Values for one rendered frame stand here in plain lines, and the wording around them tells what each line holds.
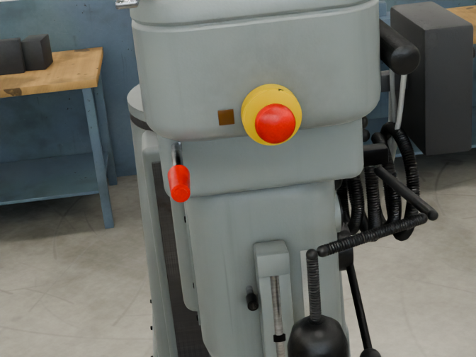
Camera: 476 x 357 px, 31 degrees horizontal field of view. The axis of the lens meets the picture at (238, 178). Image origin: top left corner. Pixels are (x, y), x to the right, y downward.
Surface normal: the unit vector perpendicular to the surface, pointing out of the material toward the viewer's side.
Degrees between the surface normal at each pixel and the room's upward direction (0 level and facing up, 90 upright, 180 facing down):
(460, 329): 0
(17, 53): 90
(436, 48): 90
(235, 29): 90
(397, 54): 90
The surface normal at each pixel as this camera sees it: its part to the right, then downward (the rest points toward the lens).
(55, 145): 0.10, 0.37
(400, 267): -0.09, -0.92
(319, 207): 0.55, 0.27
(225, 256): -0.19, 0.39
